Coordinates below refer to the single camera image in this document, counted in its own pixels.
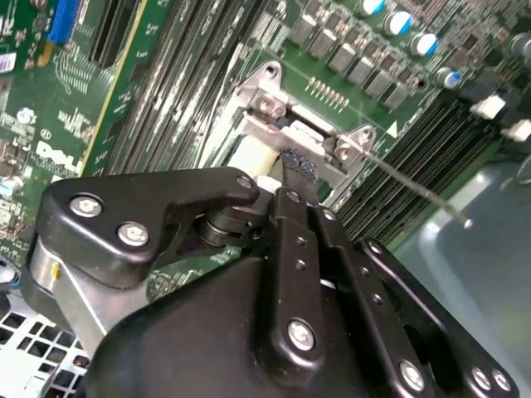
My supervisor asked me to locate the silver cpu socket cover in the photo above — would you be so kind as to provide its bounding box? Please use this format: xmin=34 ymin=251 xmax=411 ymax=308
xmin=238 ymin=105 xmax=333 ymax=167

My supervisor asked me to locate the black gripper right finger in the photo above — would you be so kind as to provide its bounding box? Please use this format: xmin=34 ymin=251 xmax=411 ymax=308
xmin=301 ymin=159 xmax=519 ymax=398

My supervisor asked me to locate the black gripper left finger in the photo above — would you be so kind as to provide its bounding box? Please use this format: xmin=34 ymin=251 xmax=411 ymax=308
xmin=29 ymin=151 xmax=327 ymax=376

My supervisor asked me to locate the thin silver cpu locking lever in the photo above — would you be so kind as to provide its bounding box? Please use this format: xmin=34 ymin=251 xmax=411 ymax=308
xmin=363 ymin=149 xmax=474 ymax=230

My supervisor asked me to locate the silver square cpu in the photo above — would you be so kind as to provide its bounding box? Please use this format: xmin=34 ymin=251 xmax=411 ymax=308
xmin=230 ymin=134 xmax=280 ymax=177

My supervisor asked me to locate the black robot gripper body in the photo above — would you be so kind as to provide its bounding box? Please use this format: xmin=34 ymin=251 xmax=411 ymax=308
xmin=85 ymin=252 xmax=399 ymax=398

